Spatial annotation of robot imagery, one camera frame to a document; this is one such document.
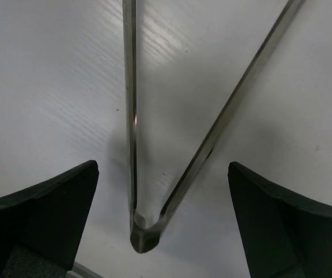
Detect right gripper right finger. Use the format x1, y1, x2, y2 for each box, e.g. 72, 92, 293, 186
228, 162, 332, 277

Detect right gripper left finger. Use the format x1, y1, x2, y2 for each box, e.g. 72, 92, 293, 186
0, 160, 99, 277

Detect metal tongs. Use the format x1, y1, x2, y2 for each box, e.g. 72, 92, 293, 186
122, 1, 303, 254

